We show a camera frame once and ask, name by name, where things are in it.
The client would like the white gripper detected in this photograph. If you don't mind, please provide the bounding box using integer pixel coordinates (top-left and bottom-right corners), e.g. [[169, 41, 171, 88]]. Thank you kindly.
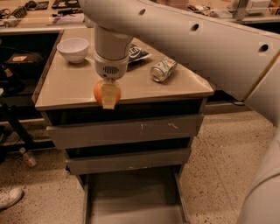
[[94, 52, 129, 109]]

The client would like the orange fruit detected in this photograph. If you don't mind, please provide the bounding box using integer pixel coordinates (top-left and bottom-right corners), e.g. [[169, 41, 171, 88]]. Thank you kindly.
[[94, 80, 121, 105]]

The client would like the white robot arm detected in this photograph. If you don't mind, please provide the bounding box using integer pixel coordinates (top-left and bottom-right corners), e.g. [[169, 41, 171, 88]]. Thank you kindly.
[[80, 0, 280, 126]]

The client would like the top grey drawer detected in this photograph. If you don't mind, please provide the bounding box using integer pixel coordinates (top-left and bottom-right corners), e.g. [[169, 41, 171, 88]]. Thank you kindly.
[[46, 114, 203, 149]]

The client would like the grey drawer cabinet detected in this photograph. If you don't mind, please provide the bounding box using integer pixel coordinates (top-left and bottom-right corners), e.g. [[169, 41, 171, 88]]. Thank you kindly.
[[31, 26, 216, 224]]

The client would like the middle grey drawer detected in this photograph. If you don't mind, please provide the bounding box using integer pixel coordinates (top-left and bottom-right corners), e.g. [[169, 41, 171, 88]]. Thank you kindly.
[[66, 148, 191, 175]]

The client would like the bottom open grey drawer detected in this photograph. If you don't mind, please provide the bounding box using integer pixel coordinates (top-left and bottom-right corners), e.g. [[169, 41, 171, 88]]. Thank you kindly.
[[82, 166, 191, 224]]

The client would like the blue chip bag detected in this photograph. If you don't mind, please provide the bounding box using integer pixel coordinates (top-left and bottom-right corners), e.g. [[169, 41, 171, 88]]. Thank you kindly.
[[129, 44, 151, 63]]

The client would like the white bowl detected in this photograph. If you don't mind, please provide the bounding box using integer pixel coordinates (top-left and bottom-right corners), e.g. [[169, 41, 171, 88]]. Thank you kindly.
[[57, 38, 89, 63]]

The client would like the plastic water bottle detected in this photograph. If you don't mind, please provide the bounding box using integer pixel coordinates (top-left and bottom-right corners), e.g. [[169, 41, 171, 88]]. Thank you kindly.
[[19, 147, 37, 167]]

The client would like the white sneaker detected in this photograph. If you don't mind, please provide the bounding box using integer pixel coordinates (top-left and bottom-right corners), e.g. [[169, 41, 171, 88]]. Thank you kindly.
[[0, 188, 24, 210]]

